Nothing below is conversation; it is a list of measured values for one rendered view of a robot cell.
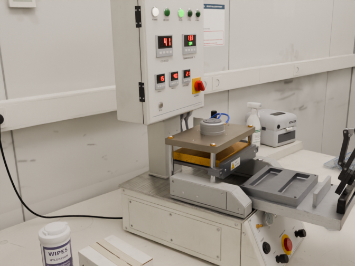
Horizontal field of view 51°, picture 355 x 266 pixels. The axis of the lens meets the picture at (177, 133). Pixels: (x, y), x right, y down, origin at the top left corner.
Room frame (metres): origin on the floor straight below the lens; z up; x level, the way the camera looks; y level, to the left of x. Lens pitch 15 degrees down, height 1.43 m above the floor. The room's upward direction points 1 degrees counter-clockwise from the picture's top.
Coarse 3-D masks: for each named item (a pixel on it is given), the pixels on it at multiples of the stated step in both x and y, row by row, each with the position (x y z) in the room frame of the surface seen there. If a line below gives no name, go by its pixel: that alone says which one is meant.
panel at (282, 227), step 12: (252, 216) 0.94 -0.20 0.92; (276, 216) 1.03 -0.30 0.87; (252, 228) 0.92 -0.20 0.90; (264, 228) 0.96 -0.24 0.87; (276, 228) 1.01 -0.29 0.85; (288, 228) 1.06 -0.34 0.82; (300, 228) 1.11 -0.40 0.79; (264, 240) 0.93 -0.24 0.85; (276, 240) 0.98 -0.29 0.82; (300, 240) 1.08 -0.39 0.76; (264, 252) 0.91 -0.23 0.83; (276, 252) 0.95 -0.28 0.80; (288, 252) 0.99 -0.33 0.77; (276, 264) 0.93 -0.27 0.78
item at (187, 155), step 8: (240, 144) 1.18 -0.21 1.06; (248, 144) 1.19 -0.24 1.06; (176, 152) 1.12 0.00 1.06; (184, 152) 1.11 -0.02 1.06; (192, 152) 1.11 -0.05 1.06; (200, 152) 1.11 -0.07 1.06; (224, 152) 1.11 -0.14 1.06; (232, 152) 1.10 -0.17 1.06; (176, 160) 1.12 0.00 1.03; (184, 160) 1.10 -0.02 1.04; (192, 160) 1.08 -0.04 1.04; (200, 160) 1.07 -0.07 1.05; (208, 160) 1.05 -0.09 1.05; (216, 160) 1.03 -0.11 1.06; (200, 168) 1.07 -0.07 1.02
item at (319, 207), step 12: (324, 180) 0.98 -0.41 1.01; (312, 192) 0.99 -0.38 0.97; (324, 192) 0.96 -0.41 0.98; (252, 204) 0.96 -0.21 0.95; (264, 204) 0.94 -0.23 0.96; (276, 204) 0.92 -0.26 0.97; (300, 204) 0.91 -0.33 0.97; (312, 204) 0.90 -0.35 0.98; (324, 204) 0.91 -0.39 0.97; (336, 204) 0.91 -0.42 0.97; (348, 204) 0.91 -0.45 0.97; (288, 216) 0.90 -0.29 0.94; (300, 216) 0.88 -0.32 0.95; (312, 216) 0.86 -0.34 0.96; (324, 216) 0.85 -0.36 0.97; (336, 216) 0.84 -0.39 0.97; (336, 228) 0.83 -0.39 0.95
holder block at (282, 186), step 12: (264, 168) 1.12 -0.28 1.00; (276, 168) 1.12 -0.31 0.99; (252, 180) 1.03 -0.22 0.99; (264, 180) 1.06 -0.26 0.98; (276, 180) 1.02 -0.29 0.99; (288, 180) 1.02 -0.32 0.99; (300, 180) 1.05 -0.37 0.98; (312, 180) 1.02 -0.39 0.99; (252, 192) 0.97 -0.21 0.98; (264, 192) 0.95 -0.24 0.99; (276, 192) 0.94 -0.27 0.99; (288, 192) 0.97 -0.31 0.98; (300, 192) 0.94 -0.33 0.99; (288, 204) 0.91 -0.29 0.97
